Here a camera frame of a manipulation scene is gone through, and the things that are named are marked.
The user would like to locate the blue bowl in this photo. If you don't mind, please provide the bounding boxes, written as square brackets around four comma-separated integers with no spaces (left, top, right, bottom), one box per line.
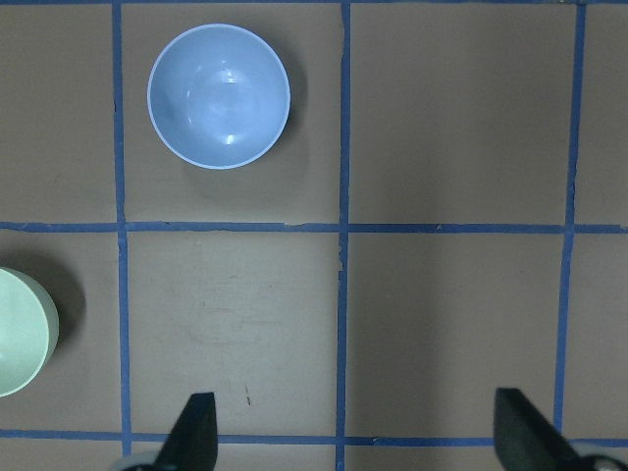
[146,24,291,170]

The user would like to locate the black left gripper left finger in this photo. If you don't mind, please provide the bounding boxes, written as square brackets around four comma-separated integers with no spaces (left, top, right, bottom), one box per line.
[152,392,218,471]

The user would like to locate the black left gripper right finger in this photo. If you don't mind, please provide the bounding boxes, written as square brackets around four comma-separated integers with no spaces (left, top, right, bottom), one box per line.
[494,388,587,471]

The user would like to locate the green bowl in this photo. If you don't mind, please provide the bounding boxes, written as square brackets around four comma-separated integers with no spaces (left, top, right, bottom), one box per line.
[1,267,59,397]

